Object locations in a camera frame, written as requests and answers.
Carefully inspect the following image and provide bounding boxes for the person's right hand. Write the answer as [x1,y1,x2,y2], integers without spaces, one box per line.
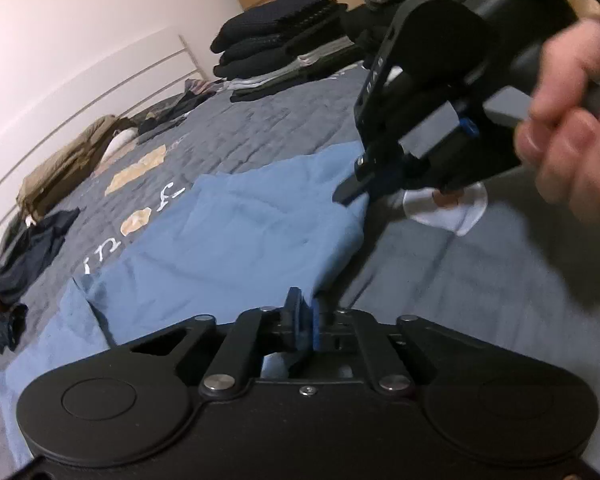
[514,19,600,235]

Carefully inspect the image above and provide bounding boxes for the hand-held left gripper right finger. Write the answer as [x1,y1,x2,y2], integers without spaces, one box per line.
[316,309,486,399]

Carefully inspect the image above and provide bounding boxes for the stack of dark folded clothes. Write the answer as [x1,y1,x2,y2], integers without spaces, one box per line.
[210,0,377,104]

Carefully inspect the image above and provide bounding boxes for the white headboard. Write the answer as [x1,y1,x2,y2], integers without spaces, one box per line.
[0,35,204,272]

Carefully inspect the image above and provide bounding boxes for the dark clothes pile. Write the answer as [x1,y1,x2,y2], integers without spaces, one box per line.
[137,77,232,137]

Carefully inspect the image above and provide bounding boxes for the grey quilted blanket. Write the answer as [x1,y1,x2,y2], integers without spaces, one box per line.
[0,65,600,411]

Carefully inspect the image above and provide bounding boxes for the white pillow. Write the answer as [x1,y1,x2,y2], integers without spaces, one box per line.
[102,127,139,162]

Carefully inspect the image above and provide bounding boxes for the light blue pants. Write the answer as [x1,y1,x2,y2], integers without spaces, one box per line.
[0,140,376,466]

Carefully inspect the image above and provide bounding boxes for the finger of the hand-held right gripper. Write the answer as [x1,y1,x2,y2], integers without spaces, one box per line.
[332,152,407,207]

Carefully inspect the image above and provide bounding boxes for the khaki folded cloth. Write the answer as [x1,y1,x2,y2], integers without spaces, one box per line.
[17,115,139,219]

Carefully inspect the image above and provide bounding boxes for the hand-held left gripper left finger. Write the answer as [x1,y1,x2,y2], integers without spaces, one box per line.
[115,287,316,401]

